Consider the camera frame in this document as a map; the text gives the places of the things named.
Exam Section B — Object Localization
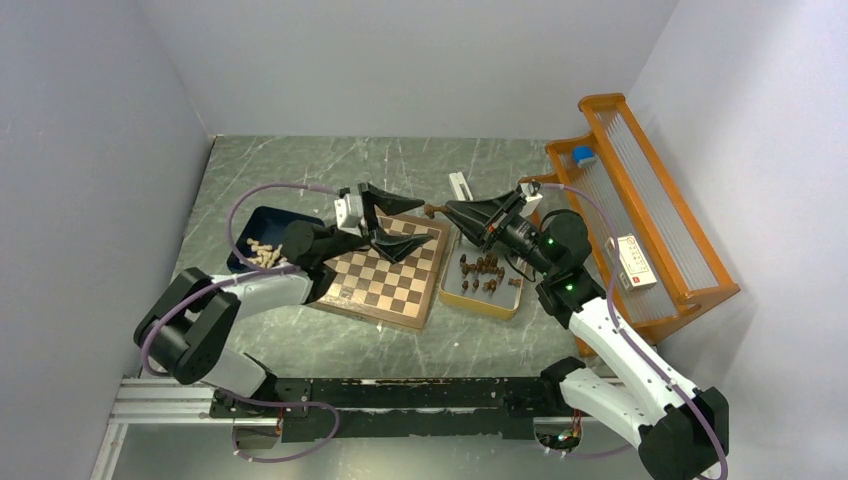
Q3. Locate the white small box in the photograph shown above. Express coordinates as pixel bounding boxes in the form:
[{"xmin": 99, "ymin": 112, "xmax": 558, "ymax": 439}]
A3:
[{"xmin": 605, "ymin": 234, "xmax": 658, "ymax": 291}]

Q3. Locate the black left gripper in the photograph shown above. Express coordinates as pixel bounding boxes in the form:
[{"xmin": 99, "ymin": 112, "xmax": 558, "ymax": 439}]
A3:
[{"xmin": 317, "ymin": 183, "xmax": 434, "ymax": 264}]

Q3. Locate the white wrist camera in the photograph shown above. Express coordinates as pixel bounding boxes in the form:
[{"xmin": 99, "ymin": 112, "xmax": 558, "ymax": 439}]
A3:
[
  {"xmin": 334, "ymin": 189, "xmax": 362, "ymax": 236},
  {"xmin": 519, "ymin": 181, "xmax": 542, "ymax": 199}
]

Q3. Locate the wooden chess board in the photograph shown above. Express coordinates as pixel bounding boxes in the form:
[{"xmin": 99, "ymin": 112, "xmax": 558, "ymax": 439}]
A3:
[{"xmin": 313, "ymin": 214, "xmax": 450, "ymax": 331}]

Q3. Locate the dark chess pieces pile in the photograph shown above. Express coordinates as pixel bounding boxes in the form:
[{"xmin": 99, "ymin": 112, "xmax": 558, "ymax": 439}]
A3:
[{"xmin": 458, "ymin": 253, "xmax": 524, "ymax": 295}]

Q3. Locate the blue round object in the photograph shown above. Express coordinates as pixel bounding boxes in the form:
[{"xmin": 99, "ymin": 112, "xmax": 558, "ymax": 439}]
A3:
[{"xmin": 572, "ymin": 145, "xmax": 597, "ymax": 168}]

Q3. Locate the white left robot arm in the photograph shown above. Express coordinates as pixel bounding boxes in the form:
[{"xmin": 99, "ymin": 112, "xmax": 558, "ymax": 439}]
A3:
[{"xmin": 133, "ymin": 182, "xmax": 432, "ymax": 416}]

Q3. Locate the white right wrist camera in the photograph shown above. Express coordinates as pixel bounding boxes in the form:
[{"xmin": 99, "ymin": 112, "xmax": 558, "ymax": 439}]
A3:
[{"xmin": 519, "ymin": 181, "xmax": 542, "ymax": 199}]

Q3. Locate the white clip on table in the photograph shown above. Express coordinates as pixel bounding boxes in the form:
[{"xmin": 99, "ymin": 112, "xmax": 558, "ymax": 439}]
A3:
[{"xmin": 448, "ymin": 172, "xmax": 473, "ymax": 201}]

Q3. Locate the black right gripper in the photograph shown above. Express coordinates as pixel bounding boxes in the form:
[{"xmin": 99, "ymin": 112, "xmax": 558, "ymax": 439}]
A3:
[{"xmin": 443, "ymin": 189, "xmax": 556, "ymax": 277}]

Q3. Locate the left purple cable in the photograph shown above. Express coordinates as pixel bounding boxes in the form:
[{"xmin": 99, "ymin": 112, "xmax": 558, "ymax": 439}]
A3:
[{"xmin": 139, "ymin": 183, "xmax": 346, "ymax": 464}]

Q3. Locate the blue tray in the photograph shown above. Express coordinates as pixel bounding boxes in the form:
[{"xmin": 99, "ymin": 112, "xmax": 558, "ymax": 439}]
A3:
[{"xmin": 235, "ymin": 206, "xmax": 325, "ymax": 258}]

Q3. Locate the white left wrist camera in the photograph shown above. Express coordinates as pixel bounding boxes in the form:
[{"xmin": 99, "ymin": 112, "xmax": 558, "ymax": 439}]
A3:
[{"xmin": 334, "ymin": 189, "xmax": 362, "ymax": 236}]

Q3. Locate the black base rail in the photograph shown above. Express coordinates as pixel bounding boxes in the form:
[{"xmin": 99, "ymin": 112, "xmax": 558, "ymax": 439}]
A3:
[{"xmin": 209, "ymin": 377, "xmax": 574, "ymax": 443}]

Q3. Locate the orange wooden rack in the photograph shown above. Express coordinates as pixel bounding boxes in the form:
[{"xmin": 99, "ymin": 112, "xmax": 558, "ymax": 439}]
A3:
[{"xmin": 527, "ymin": 93, "xmax": 740, "ymax": 345}]

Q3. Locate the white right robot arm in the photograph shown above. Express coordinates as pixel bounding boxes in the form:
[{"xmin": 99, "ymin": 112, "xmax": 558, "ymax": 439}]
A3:
[{"xmin": 440, "ymin": 189, "xmax": 729, "ymax": 479}]

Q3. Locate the light chess pieces pile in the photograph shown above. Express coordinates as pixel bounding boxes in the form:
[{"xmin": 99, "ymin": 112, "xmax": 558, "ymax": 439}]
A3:
[{"xmin": 246, "ymin": 238, "xmax": 283, "ymax": 269}]

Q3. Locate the yellow metal tin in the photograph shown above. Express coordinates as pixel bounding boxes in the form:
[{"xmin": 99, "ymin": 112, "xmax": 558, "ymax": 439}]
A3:
[{"xmin": 438, "ymin": 232, "xmax": 531, "ymax": 320}]

